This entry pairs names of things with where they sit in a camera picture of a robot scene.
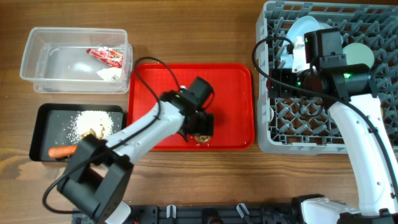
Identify rice and food scraps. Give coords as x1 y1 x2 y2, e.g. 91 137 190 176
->
66 111 114 143

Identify grey dishwasher rack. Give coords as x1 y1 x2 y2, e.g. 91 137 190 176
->
256 1 397 154

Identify white plastic spoon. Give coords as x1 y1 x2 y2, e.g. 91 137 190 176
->
268 106 274 122

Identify green saucer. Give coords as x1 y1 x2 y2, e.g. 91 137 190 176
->
343 43 375 68

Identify brown food scrap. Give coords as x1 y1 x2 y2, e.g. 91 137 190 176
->
194 135 211 143

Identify light blue plate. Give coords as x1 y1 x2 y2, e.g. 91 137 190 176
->
280 16 331 68

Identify red serving tray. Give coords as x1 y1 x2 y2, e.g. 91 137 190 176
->
126 63 255 151

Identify red snack wrapper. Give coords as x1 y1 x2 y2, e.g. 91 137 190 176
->
86 47 124 68

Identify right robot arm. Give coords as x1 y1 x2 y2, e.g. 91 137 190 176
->
266 28 397 223

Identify white tissue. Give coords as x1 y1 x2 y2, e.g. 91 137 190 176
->
96 67 122 81

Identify orange carrot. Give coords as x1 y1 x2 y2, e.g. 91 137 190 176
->
48 145 77 159

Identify black waste tray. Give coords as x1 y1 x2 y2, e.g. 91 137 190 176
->
29 103 126 162

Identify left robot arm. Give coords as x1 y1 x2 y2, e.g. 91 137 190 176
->
57 77 214 223

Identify clear plastic bin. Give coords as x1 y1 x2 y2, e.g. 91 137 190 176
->
20 27 133 94

